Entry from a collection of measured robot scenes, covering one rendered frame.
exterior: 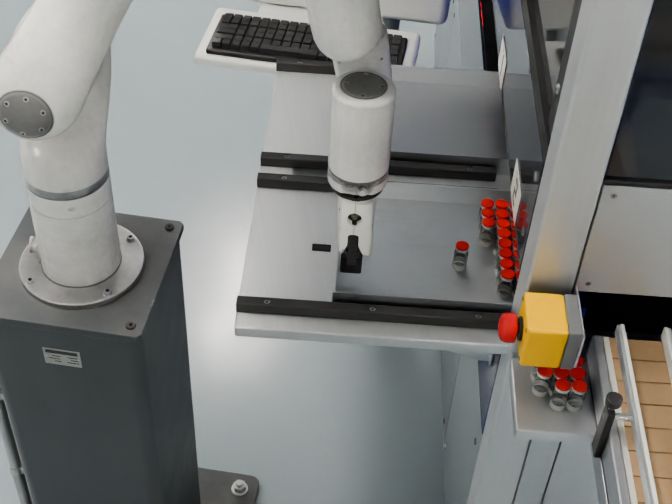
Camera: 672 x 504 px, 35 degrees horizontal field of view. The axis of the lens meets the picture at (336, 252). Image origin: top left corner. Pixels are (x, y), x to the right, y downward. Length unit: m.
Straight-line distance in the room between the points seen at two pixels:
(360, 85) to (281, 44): 0.86
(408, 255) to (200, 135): 1.74
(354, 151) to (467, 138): 0.54
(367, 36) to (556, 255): 0.38
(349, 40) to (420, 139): 0.62
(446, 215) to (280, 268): 0.30
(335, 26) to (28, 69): 0.38
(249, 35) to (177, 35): 1.56
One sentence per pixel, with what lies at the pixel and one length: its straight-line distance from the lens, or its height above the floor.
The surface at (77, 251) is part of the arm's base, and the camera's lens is 1.60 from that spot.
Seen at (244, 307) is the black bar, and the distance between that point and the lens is 1.57.
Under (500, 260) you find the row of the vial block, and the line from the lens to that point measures 1.64.
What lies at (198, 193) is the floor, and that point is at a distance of 3.12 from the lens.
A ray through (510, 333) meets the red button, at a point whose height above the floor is 1.00.
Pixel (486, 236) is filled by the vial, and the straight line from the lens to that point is 1.69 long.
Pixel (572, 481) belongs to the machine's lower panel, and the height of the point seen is 0.57.
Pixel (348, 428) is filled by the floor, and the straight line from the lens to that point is 2.55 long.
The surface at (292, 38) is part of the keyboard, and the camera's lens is 2.24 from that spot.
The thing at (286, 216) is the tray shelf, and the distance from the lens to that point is 1.73.
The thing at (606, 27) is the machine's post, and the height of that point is 1.42.
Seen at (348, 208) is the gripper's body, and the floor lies 1.07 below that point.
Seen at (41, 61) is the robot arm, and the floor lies 1.29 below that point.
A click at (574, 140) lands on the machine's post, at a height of 1.27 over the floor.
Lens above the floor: 2.04
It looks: 44 degrees down
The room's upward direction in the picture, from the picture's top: 3 degrees clockwise
